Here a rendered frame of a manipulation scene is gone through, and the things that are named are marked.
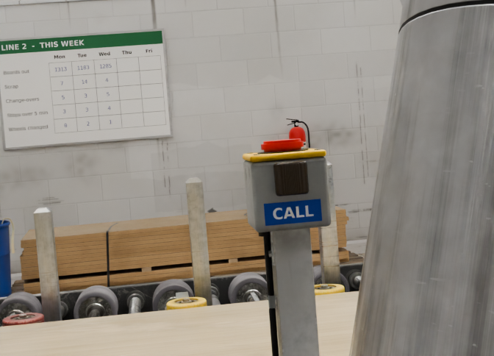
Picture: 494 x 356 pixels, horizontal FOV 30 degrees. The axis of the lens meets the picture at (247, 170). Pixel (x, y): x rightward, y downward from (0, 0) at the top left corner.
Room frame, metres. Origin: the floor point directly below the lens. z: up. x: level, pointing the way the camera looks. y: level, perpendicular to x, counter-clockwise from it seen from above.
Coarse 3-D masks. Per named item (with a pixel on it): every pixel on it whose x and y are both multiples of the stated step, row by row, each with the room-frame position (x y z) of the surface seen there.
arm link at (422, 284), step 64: (448, 0) 0.35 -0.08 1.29; (448, 64) 0.34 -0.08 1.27; (384, 128) 0.38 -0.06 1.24; (448, 128) 0.34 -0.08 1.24; (384, 192) 0.36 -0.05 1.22; (448, 192) 0.33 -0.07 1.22; (384, 256) 0.35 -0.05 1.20; (448, 256) 0.32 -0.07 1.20; (384, 320) 0.33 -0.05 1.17; (448, 320) 0.32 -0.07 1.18
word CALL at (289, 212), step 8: (304, 200) 0.82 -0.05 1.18; (312, 200) 0.82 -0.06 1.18; (320, 200) 0.82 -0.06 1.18; (264, 208) 0.82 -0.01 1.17; (272, 208) 0.82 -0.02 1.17; (280, 208) 0.82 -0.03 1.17; (288, 208) 0.82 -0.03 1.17; (296, 208) 0.82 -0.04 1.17; (304, 208) 0.82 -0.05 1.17; (312, 208) 0.82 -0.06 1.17; (320, 208) 0.82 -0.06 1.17; (272, 216) 0.82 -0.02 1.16; (280, 216) 0.82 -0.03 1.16; (288, 216) 0.82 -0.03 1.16; (296, 216) 0.82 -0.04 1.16; (304, 216) 0.82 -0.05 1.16; (312, 216) 0.82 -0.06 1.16; (320, 216) 0.82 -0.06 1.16; (272, 224) 0.82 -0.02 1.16
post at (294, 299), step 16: (288, 240) 0.84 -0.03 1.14; (304, 240) 0.84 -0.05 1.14; (288, 256) 0.83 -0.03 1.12; (304, 256) 0.84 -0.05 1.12; (272, 272) 0.85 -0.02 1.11; (288, 272) 0.83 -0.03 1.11; (304, 272) 0.84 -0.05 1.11; (272, 288) 0.85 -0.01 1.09; (288, 288) 0.83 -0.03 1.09; (304, 288) 0.84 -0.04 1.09; (272, 304) 0.85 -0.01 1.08; (288, 304) 0.83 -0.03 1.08; (304, 304) 0.84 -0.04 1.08; (272, 320) 0.85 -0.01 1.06; (288, 320) 0.83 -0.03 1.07; (304, 320) 0.84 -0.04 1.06; (272, 336) 0.85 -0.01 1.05; (288, 336) 0.83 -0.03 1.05; (304, 336) 0.84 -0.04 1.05; (272, 352) 0.85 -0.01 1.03; (288, 352) 0.83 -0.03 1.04; (304, 352) 0.84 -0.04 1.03
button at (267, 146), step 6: (300, 138) 0.85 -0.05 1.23; (264, 144) 0.84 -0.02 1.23; (270, 144) 0.84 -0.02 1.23; (276, 144) 0.83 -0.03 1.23; (282, 144) 0.83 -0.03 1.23; (288, 144) 0.83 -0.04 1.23; (294, 144) 0.84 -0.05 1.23; (300, 144) 0.84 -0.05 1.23; (264, 150) 0.85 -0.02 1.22; (270, 150) 0.84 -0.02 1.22; (276, 150) 0.84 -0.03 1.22; (282, 150) 0.84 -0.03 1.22; (288, 150) 0.84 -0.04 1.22
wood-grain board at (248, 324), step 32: (96, 320) 1.71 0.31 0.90; (128, 320) 1.68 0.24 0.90; (160, 320) 1.66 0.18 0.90; (192, 320) 1.64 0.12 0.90; (224, 320) 1.62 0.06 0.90; (256, 320) 1.60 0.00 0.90; (320, 320) 1.56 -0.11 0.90; (352, 320) 1.54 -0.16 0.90; (0, 352) 1.50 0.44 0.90; (32, 352) 1.49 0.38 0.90; (64, 352) 1.47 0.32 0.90; (96, 352) 1.45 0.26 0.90; (128, 352) 1.43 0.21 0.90; (160, 352) 1.42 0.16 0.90; (192, 352) 1.40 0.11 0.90; (224, 352) 1.38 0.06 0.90; (256, 352) 1.37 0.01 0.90; (320, 352) 1.34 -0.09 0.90
